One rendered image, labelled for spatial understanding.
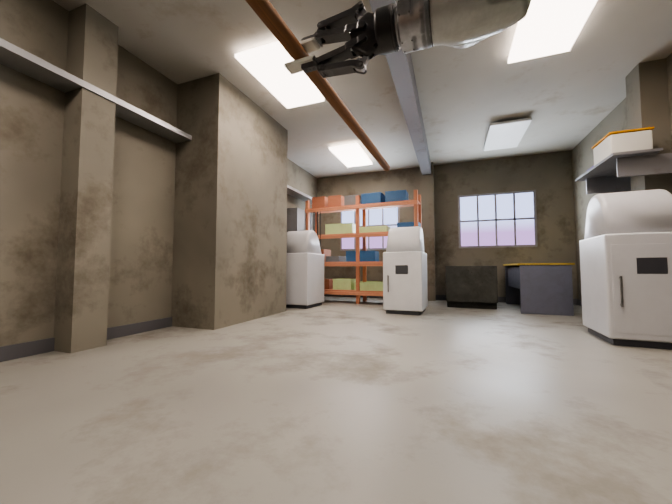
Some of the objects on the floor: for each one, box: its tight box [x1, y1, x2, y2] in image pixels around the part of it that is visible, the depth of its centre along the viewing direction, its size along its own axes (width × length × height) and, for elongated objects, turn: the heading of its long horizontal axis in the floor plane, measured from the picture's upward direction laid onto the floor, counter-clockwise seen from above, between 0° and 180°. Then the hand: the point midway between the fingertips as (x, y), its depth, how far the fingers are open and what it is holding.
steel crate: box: [445, 266, 498, 309], centre depth 619 cm, size 94×120×79 cm
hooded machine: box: [383, 226, 428, 315], centre depth 532 cm, size 78×66×147 cm
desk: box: [503, 263, 575, 316], centre depth 567 cm, size 78×153×83 cm
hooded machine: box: [579, 189, 672, 350], centre depth 324 cm, size 82×71×157 cm
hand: (301, 56), depth 65 cm, fingers closed on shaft, 3 cm apart
